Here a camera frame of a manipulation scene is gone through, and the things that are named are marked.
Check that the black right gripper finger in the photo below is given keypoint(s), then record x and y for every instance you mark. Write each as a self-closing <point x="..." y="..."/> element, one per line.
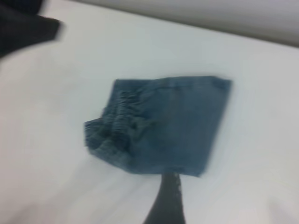
<point x="167" y="205"/>

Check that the blue denim jeans basketball print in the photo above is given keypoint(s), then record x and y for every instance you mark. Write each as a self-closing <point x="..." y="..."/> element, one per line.
<point x="168" y="130"/>

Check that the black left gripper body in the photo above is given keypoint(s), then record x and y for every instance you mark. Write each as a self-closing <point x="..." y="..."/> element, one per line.
<point x="25" y="32"/>

